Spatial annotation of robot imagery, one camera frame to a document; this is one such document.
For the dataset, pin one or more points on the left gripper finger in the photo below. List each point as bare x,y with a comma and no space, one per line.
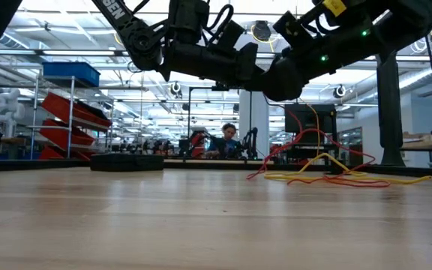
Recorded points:
249,71

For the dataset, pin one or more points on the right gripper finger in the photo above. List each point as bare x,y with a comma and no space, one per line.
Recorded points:
298,60

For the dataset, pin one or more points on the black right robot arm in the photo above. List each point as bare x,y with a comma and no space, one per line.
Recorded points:
388,26

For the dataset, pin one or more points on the black background robot arm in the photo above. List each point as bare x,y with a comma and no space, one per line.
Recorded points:
195,144
251,140

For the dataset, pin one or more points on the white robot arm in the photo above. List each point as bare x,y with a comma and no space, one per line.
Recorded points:
8,108

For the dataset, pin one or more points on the white building pillar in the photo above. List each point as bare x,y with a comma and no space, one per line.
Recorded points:
259,112

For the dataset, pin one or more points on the person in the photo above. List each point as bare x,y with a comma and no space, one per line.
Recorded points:
225,144

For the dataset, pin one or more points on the black fabric pouch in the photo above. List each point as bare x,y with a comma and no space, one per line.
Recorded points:
126,163

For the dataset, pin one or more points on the blue storage bin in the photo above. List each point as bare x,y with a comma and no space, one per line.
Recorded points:
71,73

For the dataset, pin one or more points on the red tilted storage bin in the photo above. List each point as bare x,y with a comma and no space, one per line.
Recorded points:
69,108
60,135
51,153

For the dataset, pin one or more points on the metal shelf rack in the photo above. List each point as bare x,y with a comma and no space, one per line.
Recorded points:
71,112

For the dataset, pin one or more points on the wooden workbench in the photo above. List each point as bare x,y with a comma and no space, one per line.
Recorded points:
426,144

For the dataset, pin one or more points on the black gantry frame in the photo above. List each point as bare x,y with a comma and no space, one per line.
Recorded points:
189,116

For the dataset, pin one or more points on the black aluminium table frame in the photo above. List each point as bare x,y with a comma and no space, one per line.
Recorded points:
32,165

